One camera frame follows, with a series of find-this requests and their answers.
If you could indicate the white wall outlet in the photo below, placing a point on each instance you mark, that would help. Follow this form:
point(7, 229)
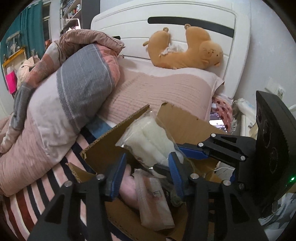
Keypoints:
point(275, 88)

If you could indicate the white fluffy robe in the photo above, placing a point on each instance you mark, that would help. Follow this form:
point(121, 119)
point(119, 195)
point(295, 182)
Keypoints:
point(25, 69)

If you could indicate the blue cloth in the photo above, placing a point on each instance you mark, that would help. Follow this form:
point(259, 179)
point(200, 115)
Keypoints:
point(99, 127)

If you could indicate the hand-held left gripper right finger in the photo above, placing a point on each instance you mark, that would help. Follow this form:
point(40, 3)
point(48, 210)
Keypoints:
point(175, 176)

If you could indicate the pink towel packet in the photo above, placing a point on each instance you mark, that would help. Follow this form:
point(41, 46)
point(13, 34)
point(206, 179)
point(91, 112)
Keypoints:
point(152, 201)

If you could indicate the pink polka dot cloth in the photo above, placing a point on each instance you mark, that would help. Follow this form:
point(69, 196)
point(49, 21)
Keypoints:
point(223, 109)

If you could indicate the white bed headboard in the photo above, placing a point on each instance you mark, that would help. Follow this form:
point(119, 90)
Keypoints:
point(129, 27)

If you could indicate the grey white patterned cloth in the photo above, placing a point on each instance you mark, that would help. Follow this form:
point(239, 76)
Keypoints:
point(279, 222)

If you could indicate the white bedside table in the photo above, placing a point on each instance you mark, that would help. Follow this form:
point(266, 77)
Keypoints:
point(246, 125)

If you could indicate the orange plush bear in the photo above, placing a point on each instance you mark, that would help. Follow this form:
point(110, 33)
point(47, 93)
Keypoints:
point(192, 53)

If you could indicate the tall bookshelf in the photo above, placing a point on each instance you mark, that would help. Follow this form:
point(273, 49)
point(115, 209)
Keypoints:
point(71, 14)

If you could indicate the teal curtain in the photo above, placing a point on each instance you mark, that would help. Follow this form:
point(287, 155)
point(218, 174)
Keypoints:
point(32, 27)

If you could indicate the pink grey striped duvet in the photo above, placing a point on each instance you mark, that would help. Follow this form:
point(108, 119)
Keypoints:
point(57, 111)

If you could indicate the pink ribbed pillow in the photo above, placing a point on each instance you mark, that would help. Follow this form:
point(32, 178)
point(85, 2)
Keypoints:
point(166, 92)

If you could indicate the pink plush toy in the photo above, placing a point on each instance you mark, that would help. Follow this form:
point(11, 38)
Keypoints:
point(129, 190)

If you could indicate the pink bag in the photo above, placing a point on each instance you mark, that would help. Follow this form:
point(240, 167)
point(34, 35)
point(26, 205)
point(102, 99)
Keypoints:
point(11, 82)

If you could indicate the window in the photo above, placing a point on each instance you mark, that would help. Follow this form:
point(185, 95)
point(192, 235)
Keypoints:
point(46, 20)

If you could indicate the cardboard box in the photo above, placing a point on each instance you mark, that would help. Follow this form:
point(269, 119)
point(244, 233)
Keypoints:
point(185, 120)

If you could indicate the yellow shelf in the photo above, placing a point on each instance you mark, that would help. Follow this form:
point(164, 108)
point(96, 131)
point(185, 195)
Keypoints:
point(17, 52)

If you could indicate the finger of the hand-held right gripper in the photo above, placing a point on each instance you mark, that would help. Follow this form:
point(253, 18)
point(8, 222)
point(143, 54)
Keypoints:
point(194, 151)
point(163, 171)

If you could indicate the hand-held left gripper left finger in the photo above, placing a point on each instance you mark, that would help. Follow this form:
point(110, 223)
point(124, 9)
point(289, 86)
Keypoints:
point(115, 178)

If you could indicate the glass display case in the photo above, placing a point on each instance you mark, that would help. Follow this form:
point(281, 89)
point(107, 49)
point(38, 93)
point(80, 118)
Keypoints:
point(13, 45)

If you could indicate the white cotton packet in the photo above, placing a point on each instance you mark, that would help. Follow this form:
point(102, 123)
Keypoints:
point(148, 139)

